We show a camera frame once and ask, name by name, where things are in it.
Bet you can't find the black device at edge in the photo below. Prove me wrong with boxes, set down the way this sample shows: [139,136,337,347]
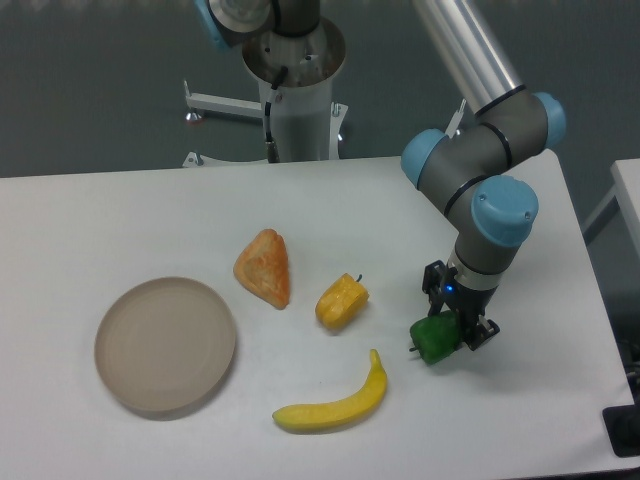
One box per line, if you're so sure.
[602,404,639,458]

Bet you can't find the green toy pepper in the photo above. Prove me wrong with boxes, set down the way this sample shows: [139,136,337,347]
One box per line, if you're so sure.
[409,311,461,365]

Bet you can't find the yellow toy banana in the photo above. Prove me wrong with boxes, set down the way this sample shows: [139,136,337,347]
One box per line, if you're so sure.
[272,349,388,434]

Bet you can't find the beige round plate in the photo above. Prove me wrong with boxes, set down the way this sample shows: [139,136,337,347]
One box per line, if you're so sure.
[94,277,237,420]

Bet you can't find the orange toy sandwich triangle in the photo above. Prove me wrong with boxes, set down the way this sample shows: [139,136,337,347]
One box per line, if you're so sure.
[233,229,291,310]

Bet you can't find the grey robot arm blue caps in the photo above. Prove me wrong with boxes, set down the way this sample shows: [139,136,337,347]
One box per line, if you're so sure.
[195,1,566,362]

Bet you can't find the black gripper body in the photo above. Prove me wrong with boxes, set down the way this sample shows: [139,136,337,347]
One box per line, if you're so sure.
[422,260,497,330]

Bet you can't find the yellow toy pepper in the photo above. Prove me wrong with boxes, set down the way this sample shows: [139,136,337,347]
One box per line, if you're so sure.
[315,273,369,331]

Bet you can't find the black cable on pedestal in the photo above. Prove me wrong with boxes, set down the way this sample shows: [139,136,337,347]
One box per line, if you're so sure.
[263,64,289,164]

